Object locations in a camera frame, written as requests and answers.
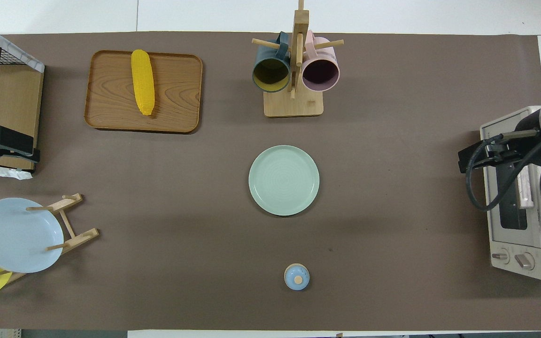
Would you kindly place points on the yellow corn cob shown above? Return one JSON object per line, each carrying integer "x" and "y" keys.
{"x": 142, "y": 82}

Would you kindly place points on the dark teal mug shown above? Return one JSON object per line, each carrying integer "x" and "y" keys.
{"x": 270, "y": 75}

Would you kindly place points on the pink mug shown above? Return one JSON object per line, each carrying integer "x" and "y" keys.
{"x": 320, "y": 72}

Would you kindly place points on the wooden mug rack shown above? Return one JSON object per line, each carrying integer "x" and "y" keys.
{"x": 294, "y": 105}

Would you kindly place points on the wooden plate rack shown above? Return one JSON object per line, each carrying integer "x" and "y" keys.
{"x": 71, "y": 237}

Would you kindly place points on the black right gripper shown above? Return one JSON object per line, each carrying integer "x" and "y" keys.
{"x": 529, "y": 129}

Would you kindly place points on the brown table mat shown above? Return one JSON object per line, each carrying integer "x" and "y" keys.
{"x": 204, "y": 211}

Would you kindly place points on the light blue plate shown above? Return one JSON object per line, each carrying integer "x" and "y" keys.
{"x": 17, "y": 237}

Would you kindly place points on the wooden serving tray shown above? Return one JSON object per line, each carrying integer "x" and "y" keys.
{"x": 176, "y": 94}

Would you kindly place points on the pale green plate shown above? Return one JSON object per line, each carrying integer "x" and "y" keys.
{"x": 283, "y": 180}

